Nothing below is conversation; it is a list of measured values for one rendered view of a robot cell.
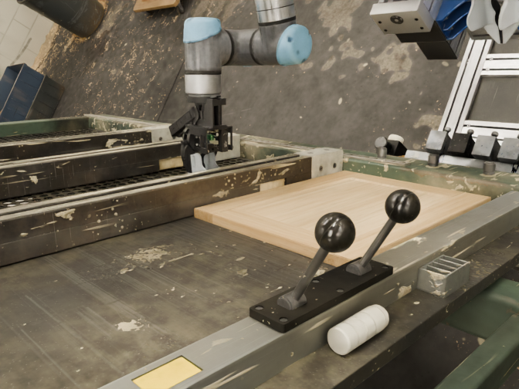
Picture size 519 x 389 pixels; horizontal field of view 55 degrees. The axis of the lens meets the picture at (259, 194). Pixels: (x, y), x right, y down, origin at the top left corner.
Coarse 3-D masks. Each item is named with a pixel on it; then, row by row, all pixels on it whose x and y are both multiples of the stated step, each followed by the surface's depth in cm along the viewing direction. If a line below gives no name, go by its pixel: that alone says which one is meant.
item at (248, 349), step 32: (512, 192) 99; (448, 224) 80; (480, 224) 80; (512, 224) 89; (384, 256) 67; (416, 256) 67; (384, 288) 60; (256, 320) 51; (320, 320) 52; (192, 352) 45; (224, 352) 45; (256, 352) 46; (288, 352) 49; (128, 384) 41; (192, 384) 41; (224, 384) 43; (256, 384) 47
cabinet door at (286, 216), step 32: (256, 192) 108; (288, 192) 108; (320, 192) 109; (352, 192) 109; (384, 192) 109; (416, 192) 109; (448, 192) 108; (224, 224) 91; (256, 224) 87; (288, 224) 87; (384, 224) 88; (416, 224) 87; (352, 256) 73
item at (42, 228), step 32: (288, 160) 116; (320, 160) 122; (96, 192) 88; (128, 192) 87; (160, 192) 91; (192, 192) 96; (224, 192) 102; (0, 224) 73; (32, 224) 76; (64, 224) 79; (96, 224) 83; (128, 224) 88; (160, 224) 92; (0, 256) 73; (32, 256) 77
